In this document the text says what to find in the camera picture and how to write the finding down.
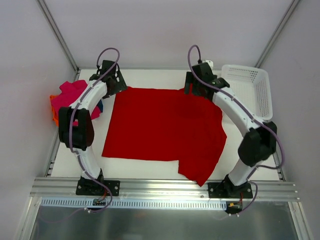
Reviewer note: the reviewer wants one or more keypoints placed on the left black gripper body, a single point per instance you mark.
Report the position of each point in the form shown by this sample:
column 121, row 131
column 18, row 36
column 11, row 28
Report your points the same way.
column 119, row 83

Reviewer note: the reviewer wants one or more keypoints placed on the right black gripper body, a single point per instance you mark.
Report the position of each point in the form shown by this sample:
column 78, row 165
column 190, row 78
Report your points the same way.
column 194, row 86

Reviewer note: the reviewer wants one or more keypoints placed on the red t shirt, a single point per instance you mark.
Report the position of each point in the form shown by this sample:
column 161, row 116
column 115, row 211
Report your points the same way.
column 167, row 125

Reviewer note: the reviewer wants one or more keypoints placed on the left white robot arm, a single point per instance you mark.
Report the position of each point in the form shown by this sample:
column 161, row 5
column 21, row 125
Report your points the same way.
column 76, row 129

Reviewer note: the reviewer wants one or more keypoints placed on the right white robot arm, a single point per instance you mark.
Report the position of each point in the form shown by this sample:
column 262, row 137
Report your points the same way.
column 259, row 133

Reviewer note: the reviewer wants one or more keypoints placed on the blue folded t shirt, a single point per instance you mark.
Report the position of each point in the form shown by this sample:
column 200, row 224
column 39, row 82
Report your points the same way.
column 100, row 106

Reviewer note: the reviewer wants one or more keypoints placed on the pink folded t shirt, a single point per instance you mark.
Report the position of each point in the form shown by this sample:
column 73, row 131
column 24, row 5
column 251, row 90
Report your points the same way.
column 70, row 91

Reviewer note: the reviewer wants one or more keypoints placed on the white plastic basket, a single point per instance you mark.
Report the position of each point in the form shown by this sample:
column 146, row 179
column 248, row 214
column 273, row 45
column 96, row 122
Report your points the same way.
column 252, row 87

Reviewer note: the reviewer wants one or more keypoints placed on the orange folded t shirt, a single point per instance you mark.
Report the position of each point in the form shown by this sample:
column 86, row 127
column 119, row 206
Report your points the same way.
column 55, row 106

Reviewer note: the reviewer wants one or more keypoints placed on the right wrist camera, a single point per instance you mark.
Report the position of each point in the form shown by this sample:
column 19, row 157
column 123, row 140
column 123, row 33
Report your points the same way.
column 209, row 62

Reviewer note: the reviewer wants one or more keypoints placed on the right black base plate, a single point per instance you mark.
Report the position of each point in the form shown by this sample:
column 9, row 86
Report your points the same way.
column 225, row 190

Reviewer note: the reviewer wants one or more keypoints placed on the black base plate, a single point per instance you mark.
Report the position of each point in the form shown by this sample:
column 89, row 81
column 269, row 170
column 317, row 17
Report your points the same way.
column 87, row 187
column 225, row 190

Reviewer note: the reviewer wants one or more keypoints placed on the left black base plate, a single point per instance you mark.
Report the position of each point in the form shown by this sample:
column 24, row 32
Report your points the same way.
column 87, row 187

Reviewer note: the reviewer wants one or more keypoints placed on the white slotted cable duct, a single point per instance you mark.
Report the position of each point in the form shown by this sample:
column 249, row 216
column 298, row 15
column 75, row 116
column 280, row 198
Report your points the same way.
column 134, row 203

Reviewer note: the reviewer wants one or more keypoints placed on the aluminium mounting rail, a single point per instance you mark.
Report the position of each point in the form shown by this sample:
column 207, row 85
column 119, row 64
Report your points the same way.
column 270, row 191

